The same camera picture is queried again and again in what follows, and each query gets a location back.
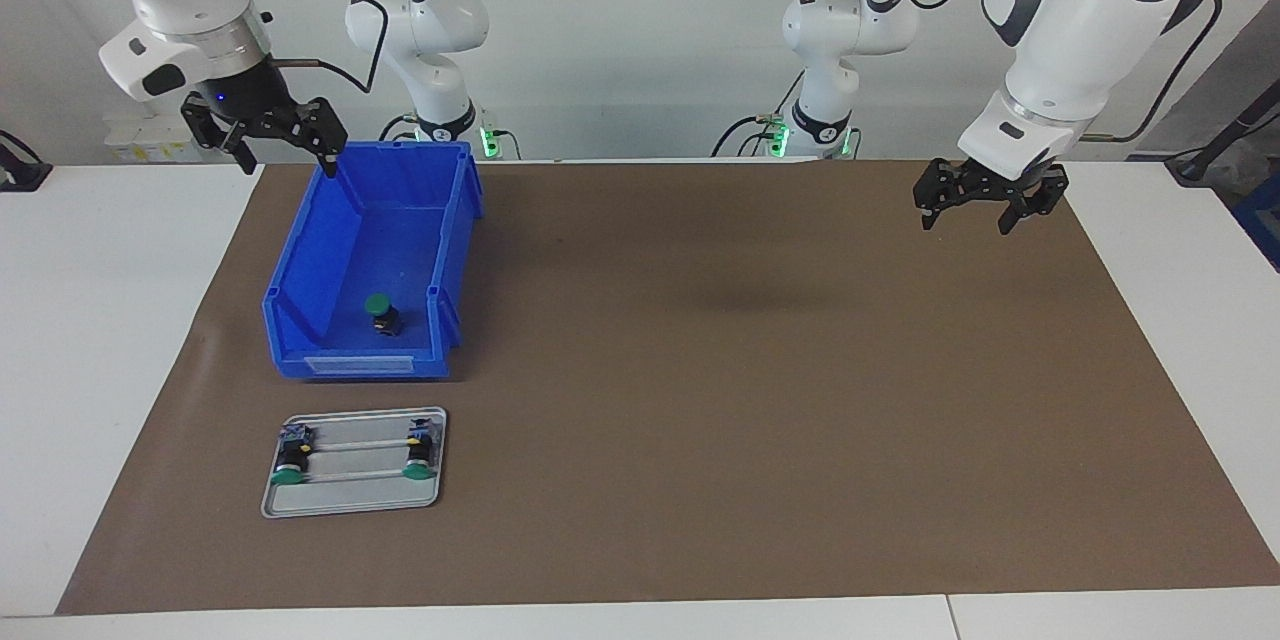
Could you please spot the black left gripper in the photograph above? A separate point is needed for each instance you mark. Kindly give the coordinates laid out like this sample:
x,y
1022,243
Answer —
x,y
1000,190

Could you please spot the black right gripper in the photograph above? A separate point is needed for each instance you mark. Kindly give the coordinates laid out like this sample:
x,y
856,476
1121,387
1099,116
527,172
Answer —
x,y
250,98

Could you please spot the green push button switch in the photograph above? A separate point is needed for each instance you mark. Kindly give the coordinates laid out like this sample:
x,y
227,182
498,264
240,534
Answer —
x,y
380,312
420,455

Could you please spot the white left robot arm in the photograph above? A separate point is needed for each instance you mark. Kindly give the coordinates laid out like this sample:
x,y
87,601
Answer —
x,y
1060,50

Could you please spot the green button with clear block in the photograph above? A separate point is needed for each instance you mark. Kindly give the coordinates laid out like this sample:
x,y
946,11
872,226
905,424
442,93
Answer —
x,y
292,460

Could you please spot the blue plastic storage bin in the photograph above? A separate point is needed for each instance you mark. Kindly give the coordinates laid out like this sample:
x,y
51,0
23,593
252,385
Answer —
x,y
340,250

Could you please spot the black stand pole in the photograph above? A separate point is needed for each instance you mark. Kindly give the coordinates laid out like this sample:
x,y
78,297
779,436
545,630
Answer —
x,y
1190,165

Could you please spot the blue crate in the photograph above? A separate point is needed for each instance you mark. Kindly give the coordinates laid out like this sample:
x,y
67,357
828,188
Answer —
x,y
1262,220

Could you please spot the silver metal tray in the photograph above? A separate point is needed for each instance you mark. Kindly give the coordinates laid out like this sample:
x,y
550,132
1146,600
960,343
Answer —
x,y
350,500

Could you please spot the brown table mat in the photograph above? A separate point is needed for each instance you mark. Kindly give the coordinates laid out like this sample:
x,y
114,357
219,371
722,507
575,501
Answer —
x,y
650,470

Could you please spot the black clamp mount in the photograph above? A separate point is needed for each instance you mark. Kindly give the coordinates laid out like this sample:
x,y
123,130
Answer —
x,y
20,175

